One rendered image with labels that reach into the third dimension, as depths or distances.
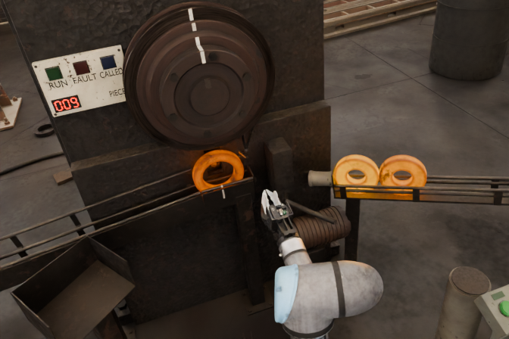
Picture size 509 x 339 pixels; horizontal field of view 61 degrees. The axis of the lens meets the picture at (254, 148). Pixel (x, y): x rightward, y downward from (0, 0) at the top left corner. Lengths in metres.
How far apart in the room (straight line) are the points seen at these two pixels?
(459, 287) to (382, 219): 0.99
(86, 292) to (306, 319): 0.79
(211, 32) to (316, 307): 0.77
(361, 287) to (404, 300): 1.17
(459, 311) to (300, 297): 0.76
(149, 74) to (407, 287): 1.49
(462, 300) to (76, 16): 1.44
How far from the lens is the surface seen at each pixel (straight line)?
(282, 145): 1.57
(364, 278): 0.96
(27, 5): 1.41
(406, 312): 2.08
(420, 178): 1.55
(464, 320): 1.62
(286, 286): 0.94
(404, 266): 2.24
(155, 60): 1.26
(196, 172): 1.51
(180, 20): 1.26
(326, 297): 0.94
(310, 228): 1.63
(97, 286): 1.51
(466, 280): 1.55
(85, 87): 1.45
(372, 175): 1.56
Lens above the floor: 1.67
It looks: 34 degrees down
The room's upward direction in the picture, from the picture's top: 7 degrees counter-clockwise
